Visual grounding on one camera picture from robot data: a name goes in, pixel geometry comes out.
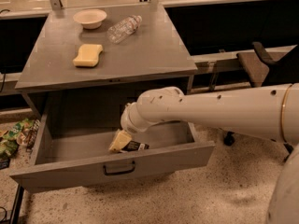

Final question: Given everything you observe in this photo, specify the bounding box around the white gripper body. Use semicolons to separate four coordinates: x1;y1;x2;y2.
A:
121;103;147;135

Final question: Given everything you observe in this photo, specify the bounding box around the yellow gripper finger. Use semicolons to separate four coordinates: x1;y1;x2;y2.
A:
108;130;132;152

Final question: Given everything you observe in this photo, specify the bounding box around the black rxbar chocolate bar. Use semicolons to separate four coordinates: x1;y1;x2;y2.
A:
121;141;150;153

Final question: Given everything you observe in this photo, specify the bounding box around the grey top drawer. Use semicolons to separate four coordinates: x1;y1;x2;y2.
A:
10;82;215;193

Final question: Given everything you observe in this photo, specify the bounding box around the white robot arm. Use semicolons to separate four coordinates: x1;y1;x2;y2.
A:
113;84;299;224

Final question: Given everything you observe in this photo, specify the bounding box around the grey cabinet counter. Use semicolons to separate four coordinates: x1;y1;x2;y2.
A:
14;3;199;120

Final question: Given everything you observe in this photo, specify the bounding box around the yellow sponge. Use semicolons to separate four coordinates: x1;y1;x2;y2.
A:
73;44;103;67

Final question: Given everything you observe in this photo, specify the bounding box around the brown snack bag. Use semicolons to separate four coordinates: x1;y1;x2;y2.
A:
26;119;40;148

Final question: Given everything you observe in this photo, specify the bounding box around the clear plastic water bottle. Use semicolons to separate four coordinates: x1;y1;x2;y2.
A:
107;15;142;44

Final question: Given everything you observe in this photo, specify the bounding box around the beige paper bowl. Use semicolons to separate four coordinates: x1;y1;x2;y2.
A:
73;9;107;30

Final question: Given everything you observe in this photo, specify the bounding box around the black cart leg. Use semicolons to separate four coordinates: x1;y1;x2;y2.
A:
9;185;24;224

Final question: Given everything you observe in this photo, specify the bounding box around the green snack bag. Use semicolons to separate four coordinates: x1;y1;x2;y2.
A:
0;119;34;159

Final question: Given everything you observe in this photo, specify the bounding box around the black office chair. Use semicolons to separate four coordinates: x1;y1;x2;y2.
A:
223;41;299;163

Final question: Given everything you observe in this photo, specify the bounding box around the black drawer handle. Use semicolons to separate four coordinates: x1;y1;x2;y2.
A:
103;161;135;176

